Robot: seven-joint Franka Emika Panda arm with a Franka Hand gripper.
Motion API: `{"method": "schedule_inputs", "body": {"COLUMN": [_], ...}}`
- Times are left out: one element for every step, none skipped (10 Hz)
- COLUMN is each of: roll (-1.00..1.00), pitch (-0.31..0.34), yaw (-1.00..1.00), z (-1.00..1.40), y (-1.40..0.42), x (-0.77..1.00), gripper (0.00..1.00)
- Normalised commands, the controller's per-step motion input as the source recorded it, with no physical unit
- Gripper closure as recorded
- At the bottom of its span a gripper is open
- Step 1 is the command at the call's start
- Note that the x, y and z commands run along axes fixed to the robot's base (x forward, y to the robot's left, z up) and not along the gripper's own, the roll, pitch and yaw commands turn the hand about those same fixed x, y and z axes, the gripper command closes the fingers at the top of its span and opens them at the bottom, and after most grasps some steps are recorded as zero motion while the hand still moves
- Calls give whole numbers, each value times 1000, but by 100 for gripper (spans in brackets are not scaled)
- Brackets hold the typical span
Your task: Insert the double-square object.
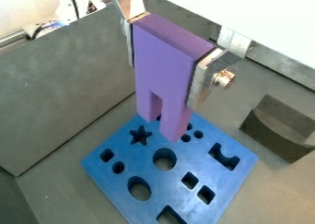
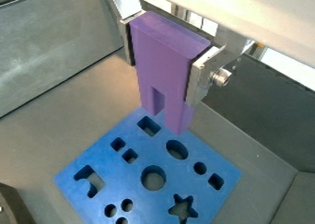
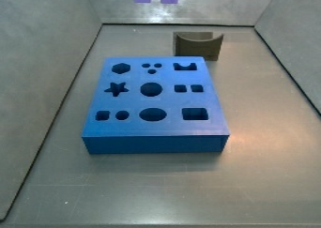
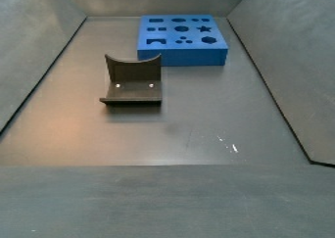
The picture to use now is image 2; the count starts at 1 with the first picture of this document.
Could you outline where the blue shape-sorting board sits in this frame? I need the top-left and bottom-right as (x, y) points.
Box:
(54, 108), (241, 224)

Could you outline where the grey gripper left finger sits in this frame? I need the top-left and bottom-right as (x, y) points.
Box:
(117, 10), (145, 66)

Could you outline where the purple double-square peg block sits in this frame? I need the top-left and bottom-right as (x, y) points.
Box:
(129, 11), (211, 135)

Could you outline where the black object at corner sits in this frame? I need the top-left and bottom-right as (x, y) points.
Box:
(0, 183), (36, 224)

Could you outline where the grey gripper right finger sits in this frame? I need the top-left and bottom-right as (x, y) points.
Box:
(185, 47), (231, 107)

